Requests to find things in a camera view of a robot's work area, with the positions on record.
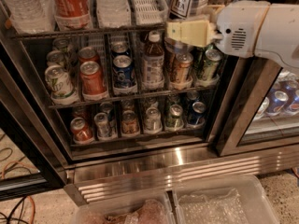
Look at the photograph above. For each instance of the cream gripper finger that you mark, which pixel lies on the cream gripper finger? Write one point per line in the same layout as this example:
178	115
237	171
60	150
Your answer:
196	33
214	10

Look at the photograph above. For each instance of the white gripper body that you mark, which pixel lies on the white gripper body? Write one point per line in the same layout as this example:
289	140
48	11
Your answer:
239	27

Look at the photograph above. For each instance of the blue label tea bottle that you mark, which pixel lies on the blue label tea bottle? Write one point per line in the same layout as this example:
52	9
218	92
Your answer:
180	10

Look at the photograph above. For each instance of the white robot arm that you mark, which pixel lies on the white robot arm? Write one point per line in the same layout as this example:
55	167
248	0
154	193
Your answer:
278	37

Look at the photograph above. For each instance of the brown tea bottle white cap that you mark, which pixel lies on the brown tea bottle white cap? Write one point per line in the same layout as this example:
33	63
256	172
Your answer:
153	62

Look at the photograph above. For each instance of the white plastic shelf tray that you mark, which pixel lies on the white plastic shelf tray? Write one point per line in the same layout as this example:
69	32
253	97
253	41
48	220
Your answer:
149	12

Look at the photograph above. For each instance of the blue can bottom shelf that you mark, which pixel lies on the blue can bottom shelf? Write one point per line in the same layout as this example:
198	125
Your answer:
196	114

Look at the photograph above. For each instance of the green can bottom shelf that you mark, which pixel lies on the green can bottom shelf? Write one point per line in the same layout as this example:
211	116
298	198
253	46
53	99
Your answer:
174	120

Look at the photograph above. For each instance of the grey can bottom shelf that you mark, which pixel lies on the grey can bottom shelf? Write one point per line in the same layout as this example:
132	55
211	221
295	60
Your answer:
152	121

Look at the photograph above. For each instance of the orange can bottom shelf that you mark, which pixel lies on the orange can bottom shelf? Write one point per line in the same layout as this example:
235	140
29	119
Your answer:
129	123

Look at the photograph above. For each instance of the red cola bottle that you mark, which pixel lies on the red cola bottle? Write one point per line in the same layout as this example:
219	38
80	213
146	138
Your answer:
72	14

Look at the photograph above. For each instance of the silver can bottom shelf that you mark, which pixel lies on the silver can bottom shelf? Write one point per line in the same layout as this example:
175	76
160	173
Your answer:
104	130

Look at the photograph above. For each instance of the red can bottom shelf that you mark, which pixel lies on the red can bottom shelf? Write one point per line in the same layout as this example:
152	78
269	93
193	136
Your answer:
81	130

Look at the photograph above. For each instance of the clear water bottle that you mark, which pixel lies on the clear water bottle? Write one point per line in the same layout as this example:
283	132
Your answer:
31	16

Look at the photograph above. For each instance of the front green soda can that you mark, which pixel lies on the front green soda can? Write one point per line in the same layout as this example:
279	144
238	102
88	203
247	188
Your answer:
209	65

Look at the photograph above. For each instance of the front copper soda can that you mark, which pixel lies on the front copper soda can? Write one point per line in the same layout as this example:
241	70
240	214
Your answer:
180	77

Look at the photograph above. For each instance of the rear blue soda can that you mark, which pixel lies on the rear blue soda can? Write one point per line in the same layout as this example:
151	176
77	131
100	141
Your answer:
120	48

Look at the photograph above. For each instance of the blue soda can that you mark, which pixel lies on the blue soda can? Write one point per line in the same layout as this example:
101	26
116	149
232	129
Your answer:
124	80
120	48

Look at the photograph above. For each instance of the blue pepsi can behind glass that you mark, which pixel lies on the blue pepsi can behind glass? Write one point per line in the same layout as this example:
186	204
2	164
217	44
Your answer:
277	99

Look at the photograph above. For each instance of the front blue soda can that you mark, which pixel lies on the front blue soda can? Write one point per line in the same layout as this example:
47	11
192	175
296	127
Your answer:
124	80

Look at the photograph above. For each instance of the rear red soda can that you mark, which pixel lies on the rear red soda can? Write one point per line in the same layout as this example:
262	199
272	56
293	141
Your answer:
88	54

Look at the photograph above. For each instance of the red soda can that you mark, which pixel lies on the red soda can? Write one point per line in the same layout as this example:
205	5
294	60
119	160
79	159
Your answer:
93	81
88	54

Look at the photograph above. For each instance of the front red soda can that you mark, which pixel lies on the front red soda can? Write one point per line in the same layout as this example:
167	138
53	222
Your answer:
93	81

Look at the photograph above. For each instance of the white green soda can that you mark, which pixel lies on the white green soda can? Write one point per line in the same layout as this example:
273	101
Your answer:
62	89

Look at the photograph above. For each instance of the right clear plastic bin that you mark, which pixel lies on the right clear plastic bin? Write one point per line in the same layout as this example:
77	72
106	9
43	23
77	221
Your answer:
235	199

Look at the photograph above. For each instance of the clear plastic bin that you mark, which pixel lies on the clear plastic bin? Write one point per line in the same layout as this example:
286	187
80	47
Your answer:
235	199
143	207

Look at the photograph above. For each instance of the left clear plastic bin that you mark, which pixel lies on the left clear plastic bin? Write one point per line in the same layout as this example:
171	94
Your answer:
143	207

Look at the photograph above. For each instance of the steel fridge door frame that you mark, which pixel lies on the steel fridge door frame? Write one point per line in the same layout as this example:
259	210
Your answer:
241	133

